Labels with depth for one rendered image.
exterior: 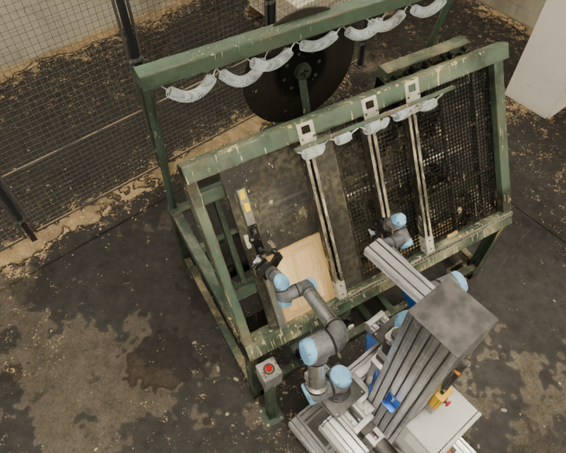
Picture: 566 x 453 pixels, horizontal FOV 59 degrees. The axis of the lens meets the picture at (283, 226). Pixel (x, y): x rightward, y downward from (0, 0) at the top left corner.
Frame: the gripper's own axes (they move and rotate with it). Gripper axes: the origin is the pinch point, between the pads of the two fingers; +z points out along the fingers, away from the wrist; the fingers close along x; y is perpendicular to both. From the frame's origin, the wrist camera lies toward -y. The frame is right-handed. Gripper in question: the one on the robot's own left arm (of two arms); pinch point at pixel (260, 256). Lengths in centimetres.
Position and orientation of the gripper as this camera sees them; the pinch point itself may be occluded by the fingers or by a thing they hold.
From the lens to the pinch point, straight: 280.4
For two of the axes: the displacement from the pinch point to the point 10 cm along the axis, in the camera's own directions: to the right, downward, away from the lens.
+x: 5.3, 6.8, 5.0
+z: -4.2, -3.0, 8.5
